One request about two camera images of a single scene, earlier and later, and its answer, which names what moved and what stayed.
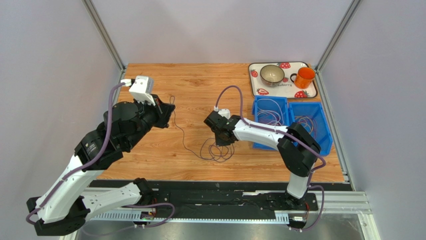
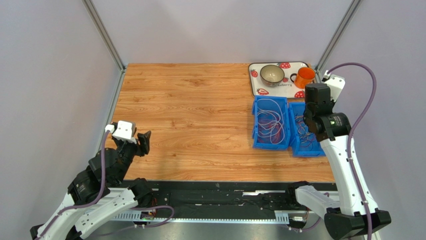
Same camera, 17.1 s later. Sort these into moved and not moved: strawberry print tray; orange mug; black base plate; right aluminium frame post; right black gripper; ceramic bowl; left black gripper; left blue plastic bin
Moved: right black gripper; left black gripper
Not moved: ceramic bowl; black base plate; right aluminium frame post; orange mug; left blue plastic bin; strawberry print tray
